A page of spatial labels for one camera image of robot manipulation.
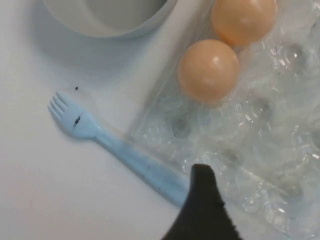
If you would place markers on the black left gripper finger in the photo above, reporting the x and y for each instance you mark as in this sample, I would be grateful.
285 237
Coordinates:
202 212

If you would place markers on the brown egg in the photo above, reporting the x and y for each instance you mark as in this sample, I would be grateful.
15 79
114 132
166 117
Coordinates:
208 71
242 20

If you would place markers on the clear plastic egg tray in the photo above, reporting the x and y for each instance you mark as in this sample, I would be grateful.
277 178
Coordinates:
262 150

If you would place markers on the light blue plastic fork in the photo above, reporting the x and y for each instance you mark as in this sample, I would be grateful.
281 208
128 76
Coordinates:
82 127

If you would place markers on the grey round bowl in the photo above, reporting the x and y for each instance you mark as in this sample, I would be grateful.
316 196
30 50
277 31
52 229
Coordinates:
150 22

